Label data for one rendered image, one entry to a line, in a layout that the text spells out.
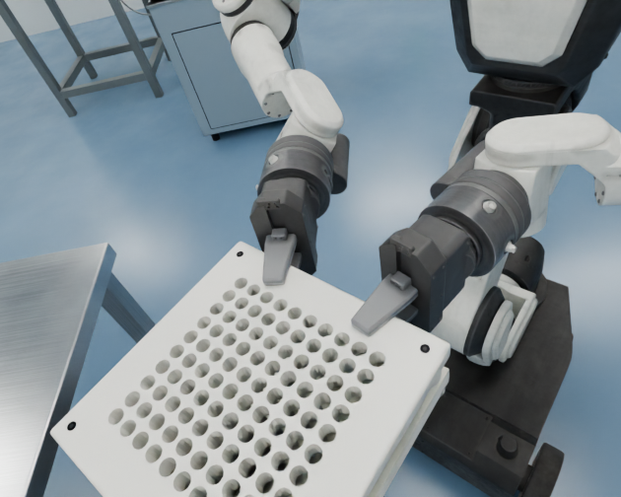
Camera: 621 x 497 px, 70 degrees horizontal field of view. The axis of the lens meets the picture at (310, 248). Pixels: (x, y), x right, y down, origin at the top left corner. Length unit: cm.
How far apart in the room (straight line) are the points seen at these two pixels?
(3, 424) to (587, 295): 161
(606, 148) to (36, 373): 76
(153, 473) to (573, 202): 187
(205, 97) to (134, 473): 225
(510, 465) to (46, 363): 97
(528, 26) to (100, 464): 67
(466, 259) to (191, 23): 208
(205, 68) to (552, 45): 196
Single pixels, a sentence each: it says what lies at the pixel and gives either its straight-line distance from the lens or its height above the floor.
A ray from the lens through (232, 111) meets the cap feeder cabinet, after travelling 254.
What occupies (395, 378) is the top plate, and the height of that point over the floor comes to 103.
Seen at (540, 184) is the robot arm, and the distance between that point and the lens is 51.
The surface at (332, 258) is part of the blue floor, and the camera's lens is 180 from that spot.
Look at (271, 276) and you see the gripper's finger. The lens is 43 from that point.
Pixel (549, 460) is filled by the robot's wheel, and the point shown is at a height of 19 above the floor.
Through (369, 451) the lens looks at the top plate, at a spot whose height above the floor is 103.
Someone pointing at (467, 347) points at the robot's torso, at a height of 60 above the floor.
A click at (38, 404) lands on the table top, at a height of 85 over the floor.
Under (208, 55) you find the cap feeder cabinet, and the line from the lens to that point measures 242.
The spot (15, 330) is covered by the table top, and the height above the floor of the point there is 85.
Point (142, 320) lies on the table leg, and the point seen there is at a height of 65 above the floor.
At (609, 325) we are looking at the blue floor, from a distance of 171.
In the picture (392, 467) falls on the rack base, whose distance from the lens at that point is 39.
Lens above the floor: 136
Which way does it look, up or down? 47 degrees down
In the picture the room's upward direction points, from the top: 16 degrees counter-clockwise
